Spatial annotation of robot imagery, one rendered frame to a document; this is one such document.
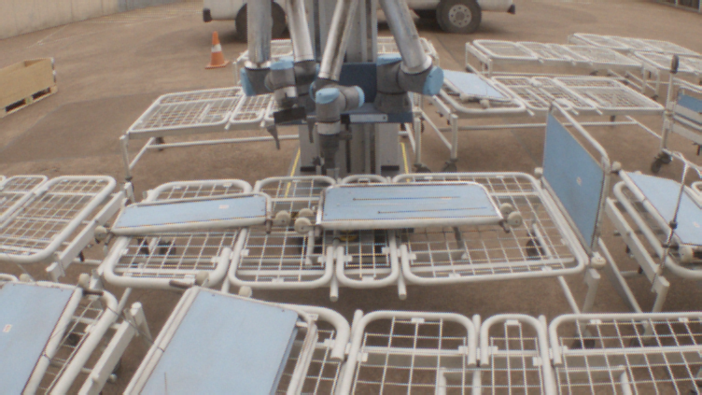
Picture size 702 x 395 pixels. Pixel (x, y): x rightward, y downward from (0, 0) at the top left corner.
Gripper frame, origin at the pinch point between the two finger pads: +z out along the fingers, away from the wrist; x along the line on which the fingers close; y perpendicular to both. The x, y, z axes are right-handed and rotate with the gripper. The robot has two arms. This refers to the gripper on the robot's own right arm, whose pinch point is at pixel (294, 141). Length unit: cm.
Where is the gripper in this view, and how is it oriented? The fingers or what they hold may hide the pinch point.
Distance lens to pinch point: 226.2
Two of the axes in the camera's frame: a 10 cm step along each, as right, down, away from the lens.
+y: -0.5, -0.6, 10.0
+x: -9.8, 1.9, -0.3
